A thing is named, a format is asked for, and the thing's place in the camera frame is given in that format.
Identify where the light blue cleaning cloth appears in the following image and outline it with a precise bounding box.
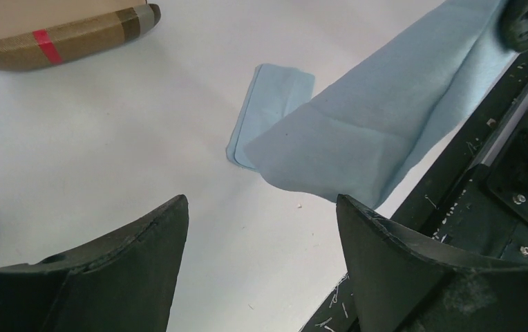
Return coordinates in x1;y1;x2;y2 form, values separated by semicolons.
245;1;516;208

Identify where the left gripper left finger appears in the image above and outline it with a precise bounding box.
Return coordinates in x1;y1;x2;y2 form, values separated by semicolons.
0;195;189;331

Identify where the brown striped glasses case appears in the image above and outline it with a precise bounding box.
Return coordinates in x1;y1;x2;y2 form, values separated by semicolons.
0;0;162;72

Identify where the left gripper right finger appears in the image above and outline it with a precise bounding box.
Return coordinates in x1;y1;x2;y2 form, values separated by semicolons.
336;195;528;331

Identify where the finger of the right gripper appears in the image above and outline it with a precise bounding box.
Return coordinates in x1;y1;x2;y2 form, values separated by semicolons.
499;0;528;52

